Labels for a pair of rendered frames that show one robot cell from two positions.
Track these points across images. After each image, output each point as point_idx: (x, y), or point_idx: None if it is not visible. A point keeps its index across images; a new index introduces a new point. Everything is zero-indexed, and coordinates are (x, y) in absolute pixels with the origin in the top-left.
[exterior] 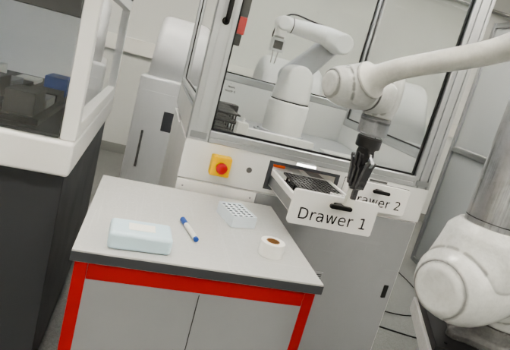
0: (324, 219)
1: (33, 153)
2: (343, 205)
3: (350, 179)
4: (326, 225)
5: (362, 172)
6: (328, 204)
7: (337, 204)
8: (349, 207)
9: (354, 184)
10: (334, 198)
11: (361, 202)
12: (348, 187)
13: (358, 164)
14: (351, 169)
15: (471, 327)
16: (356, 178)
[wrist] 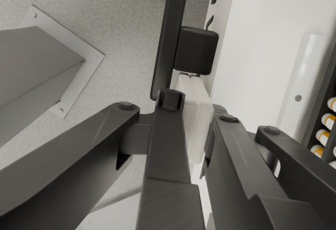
0: (212, 10)
1: None
2: (186, 71)
3: (243, 133)
4: (205, 27)
5: (55, 156)
6: (222, 11)
7: (183, 30)
8: (155, 85)
9: (153, 116)
10: (223, 30)
11: (192, 178)
12: (206, 103)
13: (166, 197)
14: (315, 189)
15: None
16: (156, 134)
